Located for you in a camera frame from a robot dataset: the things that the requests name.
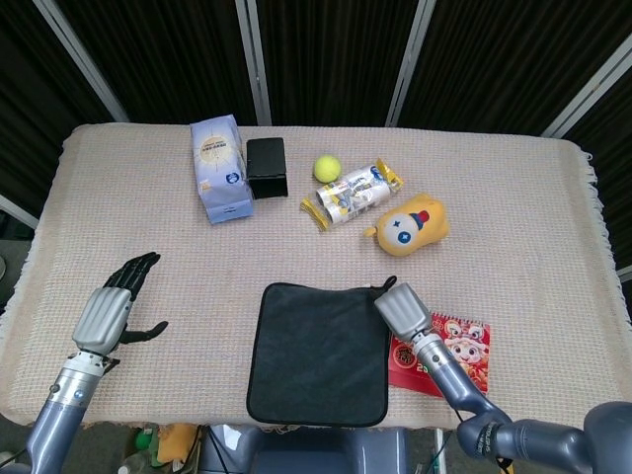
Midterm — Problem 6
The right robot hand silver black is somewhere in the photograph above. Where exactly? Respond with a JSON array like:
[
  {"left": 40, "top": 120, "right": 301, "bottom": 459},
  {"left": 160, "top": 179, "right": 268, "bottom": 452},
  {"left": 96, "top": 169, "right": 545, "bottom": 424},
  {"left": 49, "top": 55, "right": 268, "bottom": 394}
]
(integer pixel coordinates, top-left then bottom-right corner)
[{"left": 373, "top": 281, "right": 432, "bottom": 343}]

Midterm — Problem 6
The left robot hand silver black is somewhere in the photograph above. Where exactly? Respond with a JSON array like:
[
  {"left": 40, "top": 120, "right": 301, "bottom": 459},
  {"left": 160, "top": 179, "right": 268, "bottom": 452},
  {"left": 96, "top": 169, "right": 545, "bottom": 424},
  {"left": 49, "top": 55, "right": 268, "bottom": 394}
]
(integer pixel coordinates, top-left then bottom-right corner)
[{"left": 71, "top": 251, "right": 170, "bottom": 356}]

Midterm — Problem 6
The black and pink cloth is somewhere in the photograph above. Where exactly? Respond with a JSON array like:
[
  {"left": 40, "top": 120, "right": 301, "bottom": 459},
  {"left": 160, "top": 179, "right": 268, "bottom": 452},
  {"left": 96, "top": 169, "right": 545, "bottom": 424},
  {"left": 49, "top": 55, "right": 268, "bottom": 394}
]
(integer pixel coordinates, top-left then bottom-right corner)
[{"left": 245, "top": 275, "right": 399, "bottom": 429}]

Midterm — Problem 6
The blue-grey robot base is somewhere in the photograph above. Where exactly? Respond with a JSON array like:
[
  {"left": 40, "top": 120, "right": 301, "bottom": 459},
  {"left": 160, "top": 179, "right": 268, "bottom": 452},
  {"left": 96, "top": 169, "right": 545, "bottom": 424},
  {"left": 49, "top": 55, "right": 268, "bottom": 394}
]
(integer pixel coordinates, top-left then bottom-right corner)
[{"left": 197, "top": 424, "right": 411, "bottom": 474}]

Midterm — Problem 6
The red desk calendar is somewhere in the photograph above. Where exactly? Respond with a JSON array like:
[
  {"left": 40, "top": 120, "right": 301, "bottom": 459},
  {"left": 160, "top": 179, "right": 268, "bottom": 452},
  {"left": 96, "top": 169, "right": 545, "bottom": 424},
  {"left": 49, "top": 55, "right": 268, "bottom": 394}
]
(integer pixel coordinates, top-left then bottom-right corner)
[{"left": 388, "top": 310, "right": 493, "bottom": 400}]

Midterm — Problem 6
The yellow plush toy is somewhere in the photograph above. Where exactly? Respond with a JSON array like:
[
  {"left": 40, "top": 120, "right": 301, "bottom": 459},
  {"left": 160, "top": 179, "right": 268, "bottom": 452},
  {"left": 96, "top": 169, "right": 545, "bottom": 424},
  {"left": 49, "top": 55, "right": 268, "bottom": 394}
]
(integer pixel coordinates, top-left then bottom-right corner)
[{"left": 363, "top": 192, "right": 450, "bottom": 259}]

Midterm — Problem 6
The beige woven tablecloth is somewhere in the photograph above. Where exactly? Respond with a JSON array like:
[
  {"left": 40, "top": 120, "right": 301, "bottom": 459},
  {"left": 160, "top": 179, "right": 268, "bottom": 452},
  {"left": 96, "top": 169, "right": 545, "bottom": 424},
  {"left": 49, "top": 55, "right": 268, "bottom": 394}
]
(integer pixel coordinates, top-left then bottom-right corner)
[{"left": 0, "top": 122, "right": 618, "bottom": 440}]

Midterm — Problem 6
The pack of trash bag rolls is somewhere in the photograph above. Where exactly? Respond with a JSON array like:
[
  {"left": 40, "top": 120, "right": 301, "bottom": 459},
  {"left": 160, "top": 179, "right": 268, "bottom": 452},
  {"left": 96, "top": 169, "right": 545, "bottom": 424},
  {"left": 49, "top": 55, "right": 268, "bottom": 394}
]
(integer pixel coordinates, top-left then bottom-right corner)
[{"left": 299, "top": 157, "right": 406, "bottom": 233}]

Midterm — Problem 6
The green bottle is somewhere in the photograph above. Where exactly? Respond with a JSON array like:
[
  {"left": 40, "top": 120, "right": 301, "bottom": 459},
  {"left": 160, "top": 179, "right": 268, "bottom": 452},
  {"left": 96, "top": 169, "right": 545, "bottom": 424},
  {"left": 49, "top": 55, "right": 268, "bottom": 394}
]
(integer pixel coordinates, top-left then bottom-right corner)
[{"left": 135, "top": 427, "right": 159, "bottom": 453}]

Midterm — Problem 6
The yellow soft item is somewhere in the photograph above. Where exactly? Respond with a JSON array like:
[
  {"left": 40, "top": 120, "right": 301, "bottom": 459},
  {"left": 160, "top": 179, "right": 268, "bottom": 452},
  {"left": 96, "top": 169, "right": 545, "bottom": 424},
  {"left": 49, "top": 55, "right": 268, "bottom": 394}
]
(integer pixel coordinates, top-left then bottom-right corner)
[{"left": 157, "top": 423, "right": 198, "bottom": 465}]

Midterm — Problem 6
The white table leg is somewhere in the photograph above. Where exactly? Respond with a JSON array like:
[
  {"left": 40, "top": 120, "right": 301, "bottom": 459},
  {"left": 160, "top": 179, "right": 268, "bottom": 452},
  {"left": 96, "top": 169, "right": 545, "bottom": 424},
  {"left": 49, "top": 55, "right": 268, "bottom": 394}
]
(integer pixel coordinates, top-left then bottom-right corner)
[{"left": 434, "top": 428, "right": 448, "bottom": 474}]

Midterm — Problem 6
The yellow tennis ball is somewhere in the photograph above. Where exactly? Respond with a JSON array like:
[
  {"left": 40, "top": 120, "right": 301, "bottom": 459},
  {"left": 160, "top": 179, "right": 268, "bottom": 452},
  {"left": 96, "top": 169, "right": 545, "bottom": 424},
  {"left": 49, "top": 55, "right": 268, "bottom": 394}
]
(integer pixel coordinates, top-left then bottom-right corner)
[{"left": 312, "top": 154, "right": 342, "bottom": 183}]

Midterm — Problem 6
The light blue paper bag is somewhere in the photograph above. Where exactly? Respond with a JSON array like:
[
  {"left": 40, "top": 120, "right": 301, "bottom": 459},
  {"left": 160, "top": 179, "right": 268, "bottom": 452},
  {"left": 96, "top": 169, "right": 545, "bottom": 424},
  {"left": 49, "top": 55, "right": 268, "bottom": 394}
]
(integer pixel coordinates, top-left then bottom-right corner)
[{"left": 190, "top": 114, "right": 257, "bottom": 226}]

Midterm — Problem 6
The black square box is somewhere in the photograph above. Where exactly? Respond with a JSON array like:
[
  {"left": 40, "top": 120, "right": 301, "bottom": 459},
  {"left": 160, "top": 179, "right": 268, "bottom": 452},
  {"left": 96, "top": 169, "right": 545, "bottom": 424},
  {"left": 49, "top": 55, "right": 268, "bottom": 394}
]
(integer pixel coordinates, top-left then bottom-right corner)
[{"left": 245, "top": 136, "right": 290, "bottom": 201}]

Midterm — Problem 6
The black velcro cable strap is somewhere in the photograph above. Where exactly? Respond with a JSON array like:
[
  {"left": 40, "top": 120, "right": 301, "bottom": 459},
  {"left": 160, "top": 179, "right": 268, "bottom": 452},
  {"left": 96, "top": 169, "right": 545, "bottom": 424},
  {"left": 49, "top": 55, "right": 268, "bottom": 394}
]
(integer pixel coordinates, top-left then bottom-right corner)
[{"left": 471, "top": 419, "right": 514, "bottom": 468}]

